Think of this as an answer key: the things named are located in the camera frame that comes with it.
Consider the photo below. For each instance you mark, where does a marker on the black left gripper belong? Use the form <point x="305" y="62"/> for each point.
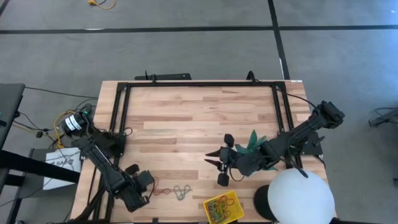
<point x="133" y="189"/>

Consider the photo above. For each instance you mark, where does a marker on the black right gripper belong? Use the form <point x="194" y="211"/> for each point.
<point x="242" y="163"/>

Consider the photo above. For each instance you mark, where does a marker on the red rubber band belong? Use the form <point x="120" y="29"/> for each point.
<point x="161" y="193"/>

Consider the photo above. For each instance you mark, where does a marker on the teal rubber band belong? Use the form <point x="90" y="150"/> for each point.
<point x="180" y="196"/>

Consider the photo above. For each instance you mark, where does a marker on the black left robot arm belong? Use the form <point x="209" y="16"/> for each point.
<point x="102" y="161"/>

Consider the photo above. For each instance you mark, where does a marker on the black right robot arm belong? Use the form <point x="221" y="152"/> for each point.
<point x="298" y="133"/>

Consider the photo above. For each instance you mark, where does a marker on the green artificial plant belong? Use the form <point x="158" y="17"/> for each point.
<point x="252" y="138"/>

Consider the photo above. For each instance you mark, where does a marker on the yellow plastic basket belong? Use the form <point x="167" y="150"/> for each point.
<point x="239" y="211"/>

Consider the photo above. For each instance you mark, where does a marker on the black round lamp base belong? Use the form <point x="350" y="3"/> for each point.
<point x="260" y="202"/>

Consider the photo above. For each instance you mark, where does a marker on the white paper sheet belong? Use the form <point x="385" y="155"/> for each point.
<point x="59" y="155"/>

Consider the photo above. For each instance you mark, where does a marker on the black power adapter green light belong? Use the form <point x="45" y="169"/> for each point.
<point x="86" y="112"/>

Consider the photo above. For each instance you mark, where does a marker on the white globe lamp shade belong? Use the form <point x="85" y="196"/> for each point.
<point x="301" y="197"/>

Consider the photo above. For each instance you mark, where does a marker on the black power strip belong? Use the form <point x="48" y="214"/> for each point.
<point x="168" y="76"/>

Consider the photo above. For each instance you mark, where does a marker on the black desk bar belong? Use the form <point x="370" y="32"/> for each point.
<point x="37" y="166"/>

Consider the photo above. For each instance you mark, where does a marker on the grey side desk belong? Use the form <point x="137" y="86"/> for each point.
<point x="9" y="102"/>

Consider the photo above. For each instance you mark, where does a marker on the grey floor device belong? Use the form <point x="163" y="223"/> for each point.
<point x="387" y="118"/>

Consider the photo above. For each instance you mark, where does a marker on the black metal table frame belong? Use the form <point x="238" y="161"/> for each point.
<point x="202" y="84"/>

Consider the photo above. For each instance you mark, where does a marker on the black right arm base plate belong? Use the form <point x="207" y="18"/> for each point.
<point x="314" y="146"/>

